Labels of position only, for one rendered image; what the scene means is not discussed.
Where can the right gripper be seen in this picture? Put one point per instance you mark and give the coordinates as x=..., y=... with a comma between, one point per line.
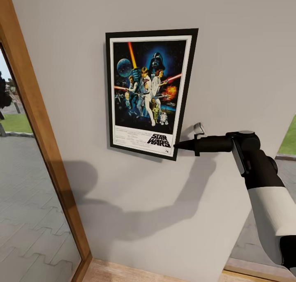
x=207, y=144

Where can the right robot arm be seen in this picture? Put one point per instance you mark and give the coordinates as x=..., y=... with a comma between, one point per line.
x=273, y=208

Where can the fixed window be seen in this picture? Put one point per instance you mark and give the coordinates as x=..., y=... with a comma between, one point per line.
x=248, y=259

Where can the door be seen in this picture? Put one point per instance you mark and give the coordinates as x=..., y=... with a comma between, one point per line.
x=41, y=234

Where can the poster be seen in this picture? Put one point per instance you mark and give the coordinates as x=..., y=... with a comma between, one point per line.
x=148, y=76

